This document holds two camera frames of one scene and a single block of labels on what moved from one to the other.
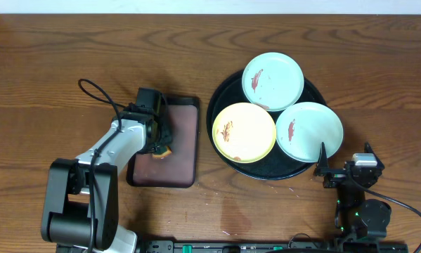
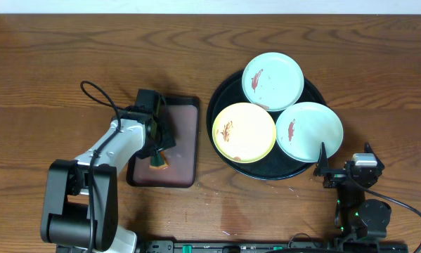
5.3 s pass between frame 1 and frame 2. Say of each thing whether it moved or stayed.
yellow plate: stayed
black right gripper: stayed
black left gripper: stayed
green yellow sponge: moved
